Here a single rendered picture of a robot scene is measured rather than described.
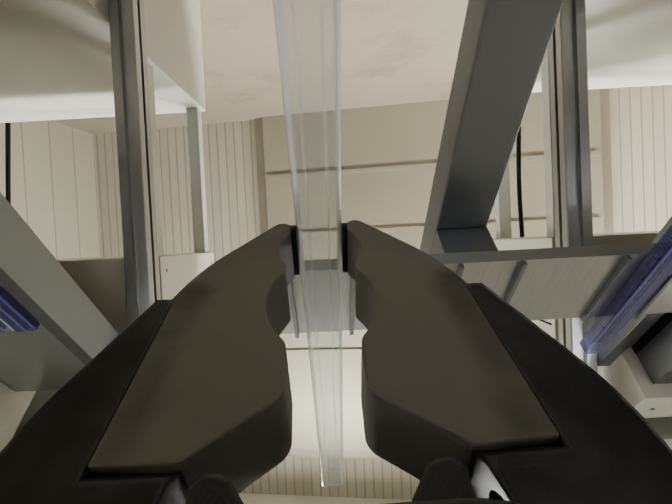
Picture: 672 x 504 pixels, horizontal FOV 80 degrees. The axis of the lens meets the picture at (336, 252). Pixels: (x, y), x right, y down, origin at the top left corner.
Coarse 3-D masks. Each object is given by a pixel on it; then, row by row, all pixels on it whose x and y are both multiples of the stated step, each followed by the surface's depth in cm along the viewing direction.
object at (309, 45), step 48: (288, 0) 8; (336, 0) 8; (288, 48) 9; (336, 48) 9; (288, 96) 10; (336, 96) 10; (288, 144) 10; (336, 144) 10; (336, 192) 11; (336, 240) 13; (336, 288) 14; (336, 336) 16; (336, 384) 18; (336, 432) 21; (336, 480) 26
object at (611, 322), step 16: (656, 256) 26; (640, 272) 27; (656, 272) 26; (624, 288) 28; (640, 288) 27; (656, 288) 27; (624, 304) 29; (640, 304) 28; (608, 320) 30; (624, 320) 30; (592, 336) 32; (608, 336) 31; (592, 352) 33
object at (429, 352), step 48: (384, 240) 11; (384, 288) 9; (432, 288) 9; (384, 336) 8; (432, 336) 8; (480, 336) 8; (384, 384) 7; (432, 384) 7; (480, 384) 7; (384, 432) 7; (432, 432) 6; (480, 432) 6; (528, 432) 6
